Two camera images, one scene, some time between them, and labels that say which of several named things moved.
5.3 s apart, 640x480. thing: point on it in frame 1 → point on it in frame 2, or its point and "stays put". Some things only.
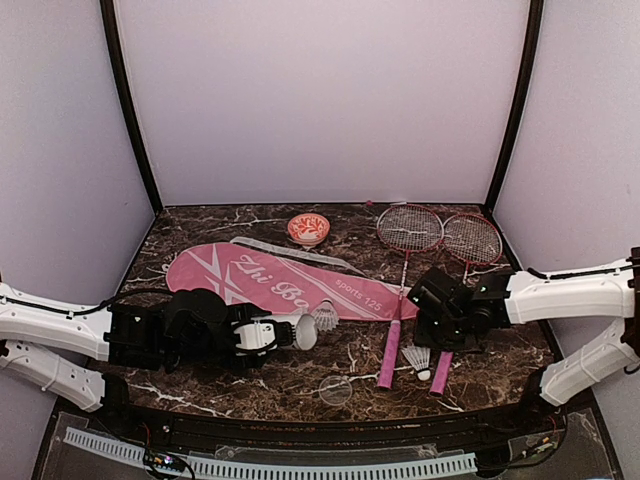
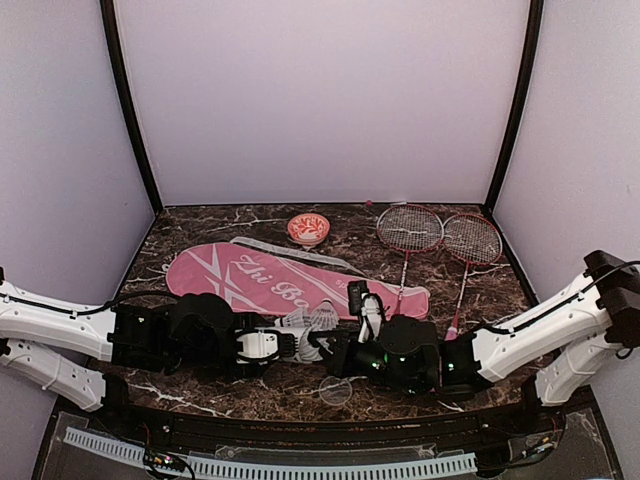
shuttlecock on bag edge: [325, 316] stays put
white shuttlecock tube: [306, 329] → [307, 351]
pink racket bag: [269, 278] stays put
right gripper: [422, 337] → [338, 362]
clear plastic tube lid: [335, 390] stays put
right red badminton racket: [473, 240] stays put
